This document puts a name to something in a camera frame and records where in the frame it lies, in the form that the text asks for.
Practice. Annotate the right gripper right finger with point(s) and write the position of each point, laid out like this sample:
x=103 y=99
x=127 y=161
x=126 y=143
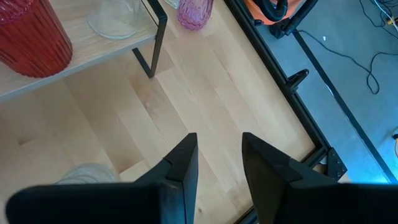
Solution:
x=311 y=205

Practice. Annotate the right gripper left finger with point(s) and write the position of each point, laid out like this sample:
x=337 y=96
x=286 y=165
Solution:
x=124 y=205

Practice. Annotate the clear wide-mouth glass vase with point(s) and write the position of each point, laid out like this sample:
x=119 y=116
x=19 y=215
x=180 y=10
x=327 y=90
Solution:
x=118 y=21

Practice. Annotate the red ribbed cylinder glass vase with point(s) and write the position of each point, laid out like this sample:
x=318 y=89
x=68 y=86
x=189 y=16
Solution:
x=31 y=40

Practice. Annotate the tall pink ribbed glass vase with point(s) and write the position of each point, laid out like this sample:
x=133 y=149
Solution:
x=194 y=14

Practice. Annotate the clear round cut-glass vase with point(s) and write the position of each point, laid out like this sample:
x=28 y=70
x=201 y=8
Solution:
x=87 y=174

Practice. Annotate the black aluminium table frame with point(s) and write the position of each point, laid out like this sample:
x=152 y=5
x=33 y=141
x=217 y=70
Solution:
x=264 y=53

